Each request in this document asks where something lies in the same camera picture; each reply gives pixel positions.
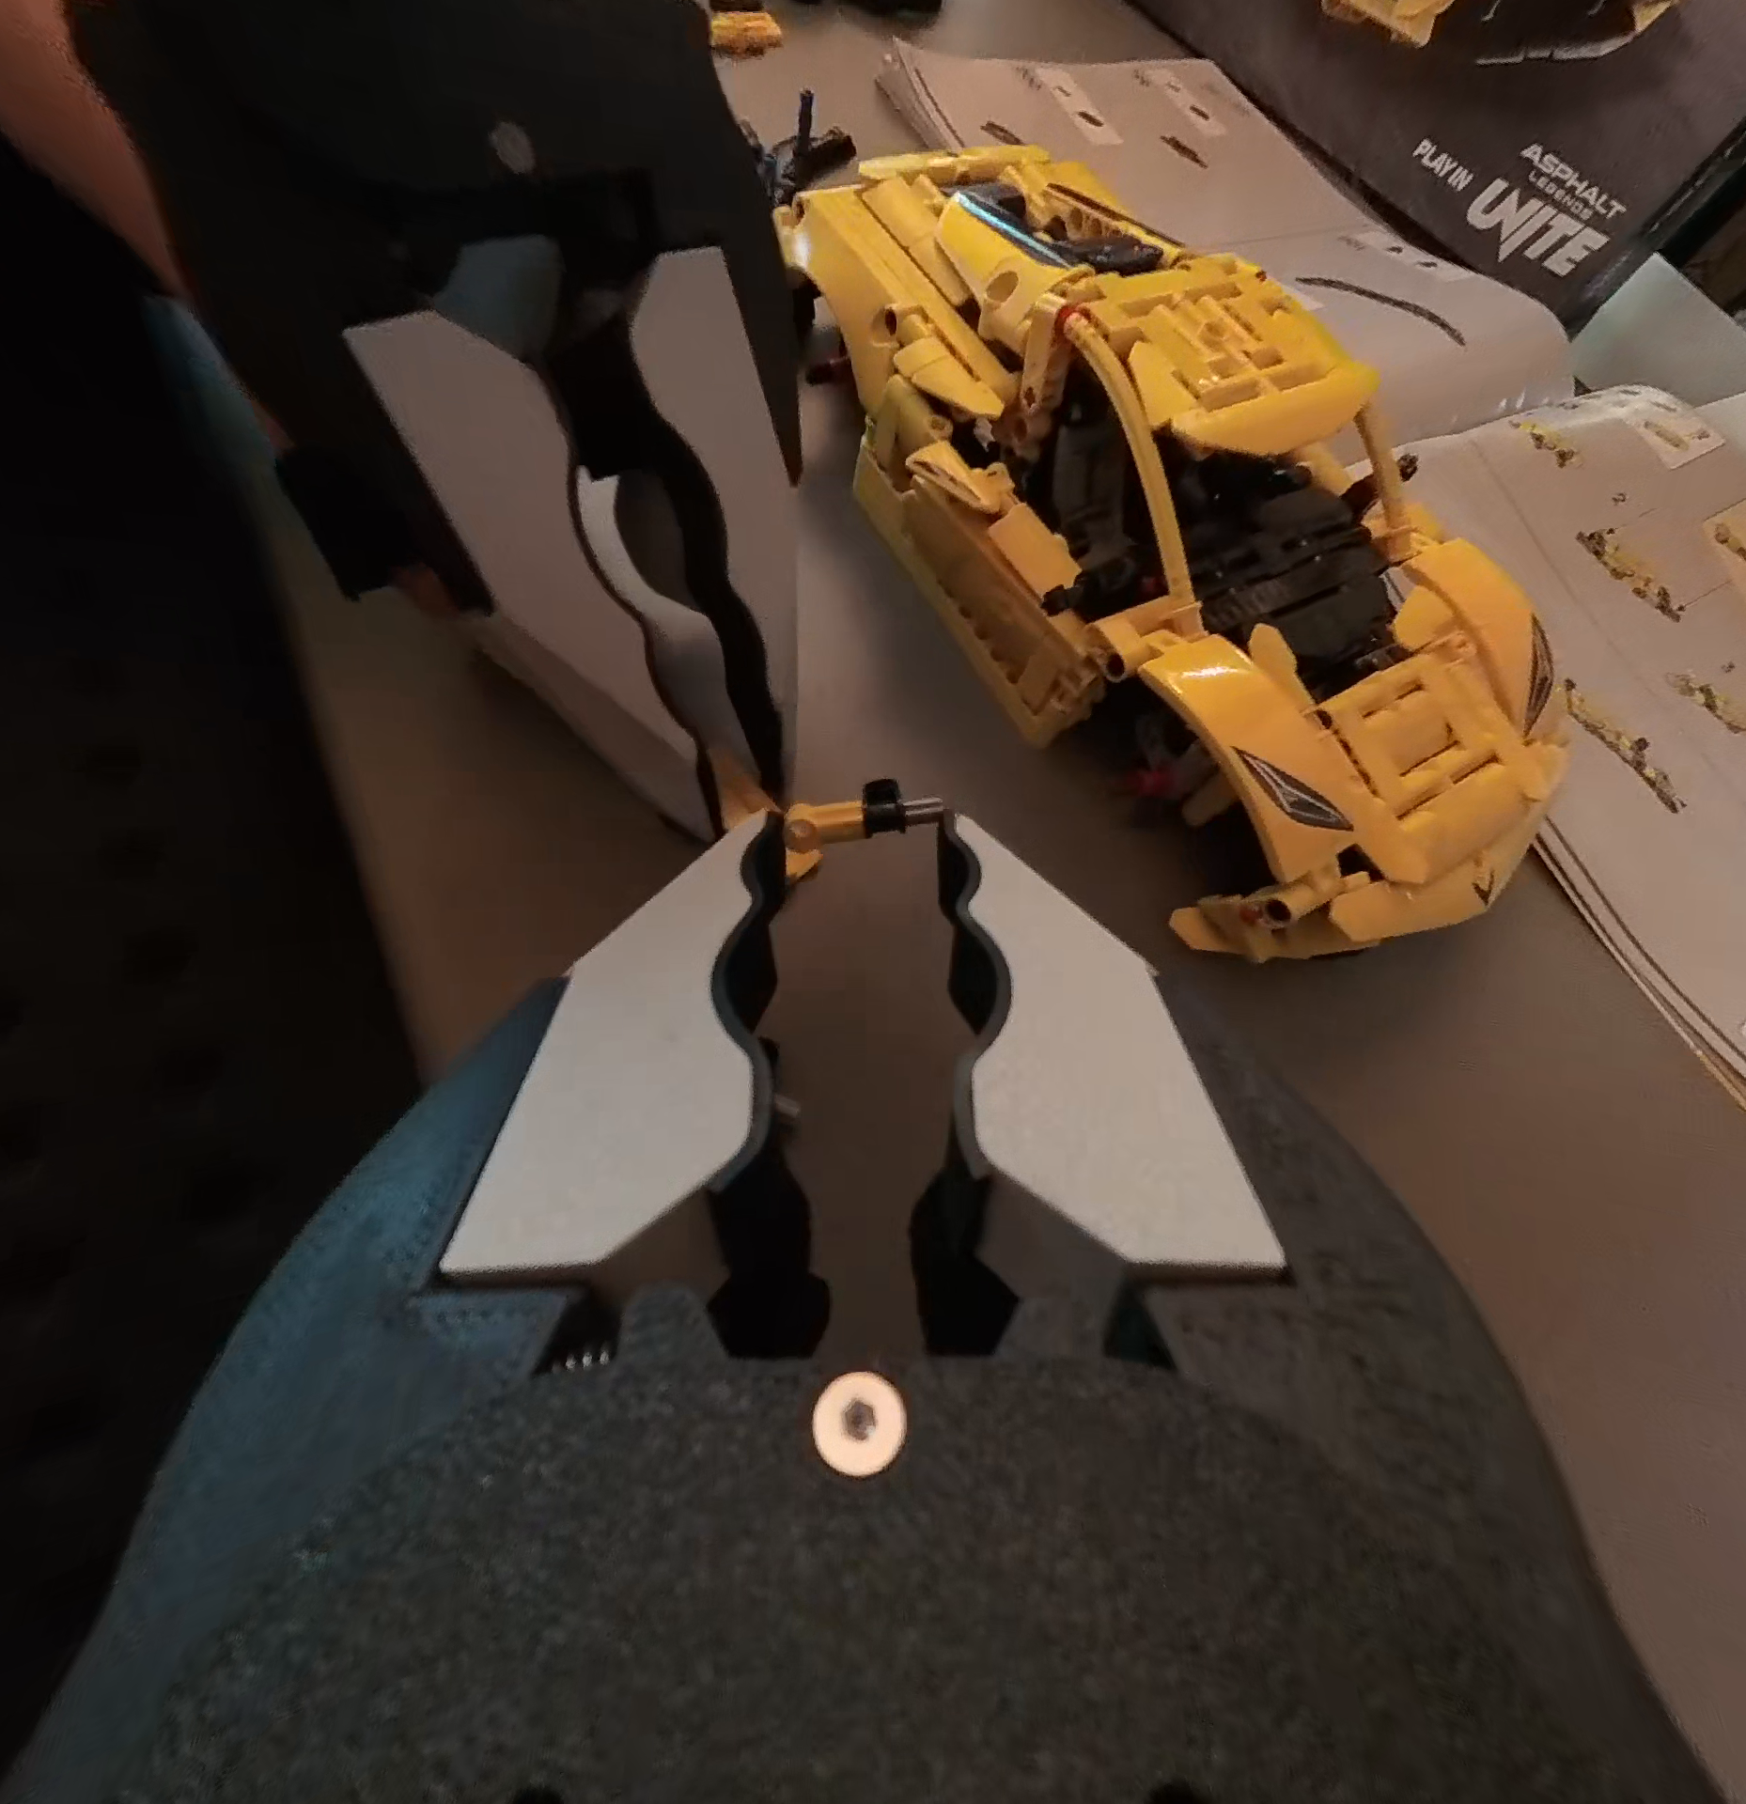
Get black perforated mat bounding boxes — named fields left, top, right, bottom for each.
left=0, top=84, right=438, bottom=1804

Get clear plastic bag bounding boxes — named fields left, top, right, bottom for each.
left=1570, top=259, right=1746, bottom=417

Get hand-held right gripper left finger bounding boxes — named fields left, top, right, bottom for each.
left=436, top=809, right=833, bottom=1362

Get dark toy car box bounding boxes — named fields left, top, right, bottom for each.
left=1141, top=0, right=1746, bottom=319

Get yellow toy brick car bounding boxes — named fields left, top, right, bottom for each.
left=775, top=141, right=1573, bottom=967

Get grey desk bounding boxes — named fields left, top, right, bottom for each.
left=252, top=0, right=1746, bottom=1804

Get scattered small brick pieces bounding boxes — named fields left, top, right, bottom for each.
left=703, top=0, right=946, bottom=191

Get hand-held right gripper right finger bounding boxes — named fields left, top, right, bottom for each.
left=910, top=811, right=1288, bottom=1362

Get yellow connector with grey axle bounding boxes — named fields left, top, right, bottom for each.
left=780, top=778, right=949, bottom=879

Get person's left hand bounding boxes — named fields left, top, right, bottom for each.
left=0, top=0, right=188, bottom=306

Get open instruction booklet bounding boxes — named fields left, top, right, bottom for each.
left=1395, top=387, right=1746, bottom=1129

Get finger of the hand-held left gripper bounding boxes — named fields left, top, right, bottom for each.
left=622, top=238, right=808, bottom=798
left=340, top=310, right=728, bottom=851

